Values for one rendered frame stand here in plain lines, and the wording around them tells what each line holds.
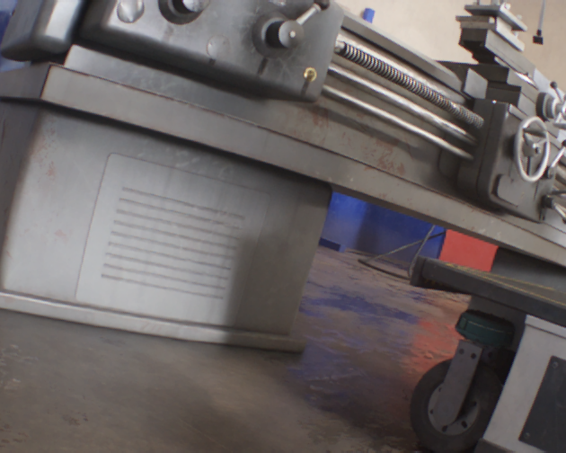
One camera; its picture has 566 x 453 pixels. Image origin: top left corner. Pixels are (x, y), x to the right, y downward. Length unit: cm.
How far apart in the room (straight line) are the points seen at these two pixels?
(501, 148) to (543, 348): 103
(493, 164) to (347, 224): 435
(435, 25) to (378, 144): 513
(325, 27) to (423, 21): 531
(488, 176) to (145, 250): 100
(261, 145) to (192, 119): 17
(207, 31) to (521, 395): 84
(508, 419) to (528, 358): 10
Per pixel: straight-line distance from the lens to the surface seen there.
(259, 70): 128
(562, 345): 93
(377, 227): 641
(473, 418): 109
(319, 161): 138
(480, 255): 491
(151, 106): 116
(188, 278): 138
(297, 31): 125
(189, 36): 120
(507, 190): 190
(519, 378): 95
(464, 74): 195
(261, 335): 150
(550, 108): 201
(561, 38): 704
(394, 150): 177
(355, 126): 167
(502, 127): 188
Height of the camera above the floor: 36
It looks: 3 degrees down
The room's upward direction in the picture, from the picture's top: 16 degrees clockwise
